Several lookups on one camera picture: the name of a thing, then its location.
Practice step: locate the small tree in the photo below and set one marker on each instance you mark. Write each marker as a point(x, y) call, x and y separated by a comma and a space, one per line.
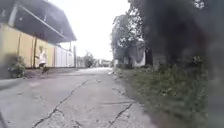
point(88, 60)

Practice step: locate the white building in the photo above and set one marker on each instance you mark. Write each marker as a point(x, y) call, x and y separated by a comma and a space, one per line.
point(136, 55)

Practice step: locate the grey concrete road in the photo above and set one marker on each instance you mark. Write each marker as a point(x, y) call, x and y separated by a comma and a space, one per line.
point(83, 100)

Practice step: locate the white fence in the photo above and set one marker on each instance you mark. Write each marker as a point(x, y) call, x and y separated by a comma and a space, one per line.
point(63, 57)

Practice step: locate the grass verge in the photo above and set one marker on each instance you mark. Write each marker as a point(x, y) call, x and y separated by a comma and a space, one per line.
point(166, 90)

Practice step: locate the large dark trees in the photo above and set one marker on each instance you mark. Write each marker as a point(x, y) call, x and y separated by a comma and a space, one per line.
point(166, 30)

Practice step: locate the person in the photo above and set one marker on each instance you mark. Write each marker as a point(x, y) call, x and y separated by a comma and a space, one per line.
point(42, 60)

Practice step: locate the building with dark roof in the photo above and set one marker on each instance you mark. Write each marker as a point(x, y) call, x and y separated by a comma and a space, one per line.
point(43, 20)

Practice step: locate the green bush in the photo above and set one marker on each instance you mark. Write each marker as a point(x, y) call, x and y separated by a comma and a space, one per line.
point(17, 68)

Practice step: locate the yellow wall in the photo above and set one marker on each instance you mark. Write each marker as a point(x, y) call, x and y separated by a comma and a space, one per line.
point(23, 46)

